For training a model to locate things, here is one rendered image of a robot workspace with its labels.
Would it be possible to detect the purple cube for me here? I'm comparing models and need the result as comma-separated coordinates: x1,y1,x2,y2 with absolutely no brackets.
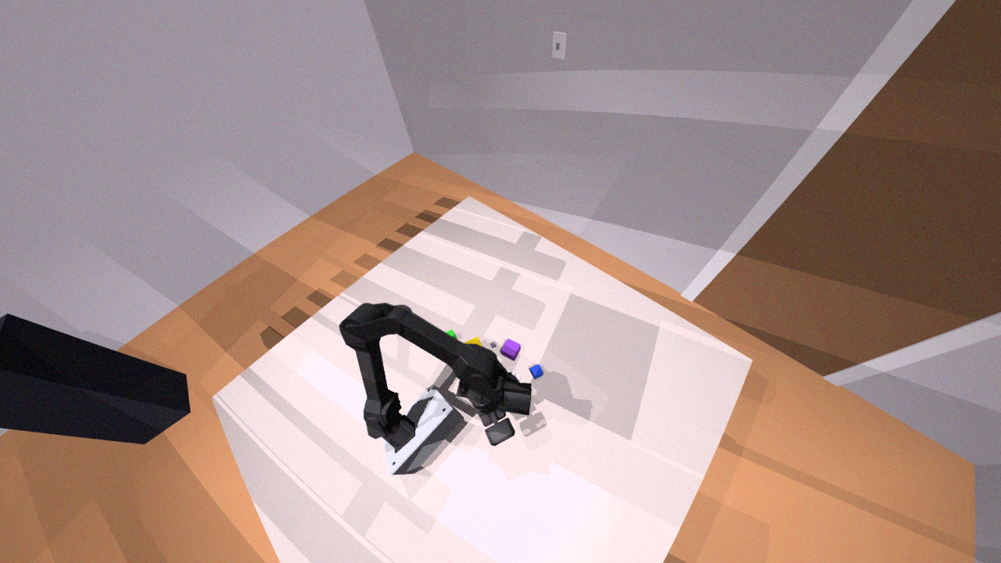
501,339,521,361

